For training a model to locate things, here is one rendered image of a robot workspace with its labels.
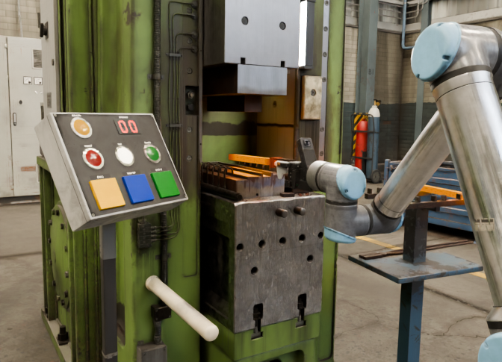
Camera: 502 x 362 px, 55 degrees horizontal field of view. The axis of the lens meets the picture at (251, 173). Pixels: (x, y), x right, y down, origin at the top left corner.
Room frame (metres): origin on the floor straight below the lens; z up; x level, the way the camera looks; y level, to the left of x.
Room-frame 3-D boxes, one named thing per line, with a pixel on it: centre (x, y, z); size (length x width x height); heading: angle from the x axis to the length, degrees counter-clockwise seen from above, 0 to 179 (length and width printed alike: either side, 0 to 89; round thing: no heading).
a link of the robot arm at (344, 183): (1.36, -0.26, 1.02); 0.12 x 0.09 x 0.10; 31
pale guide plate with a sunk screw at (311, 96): (1.95, -0.24, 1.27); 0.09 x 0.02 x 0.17; 122
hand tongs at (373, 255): (1.95, -0.70, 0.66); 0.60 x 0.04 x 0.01; 117
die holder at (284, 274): (1.89, 0.03, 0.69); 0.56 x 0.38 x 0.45; 32
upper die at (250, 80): (1.85, 0.07, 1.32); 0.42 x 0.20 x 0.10; 32
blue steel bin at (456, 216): (5.20, -2.15, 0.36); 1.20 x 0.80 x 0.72; 37
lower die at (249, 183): (1.85, 0.07, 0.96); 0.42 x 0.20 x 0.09; 32
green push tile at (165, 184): (1.32, 0.24, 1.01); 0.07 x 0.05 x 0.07; 147
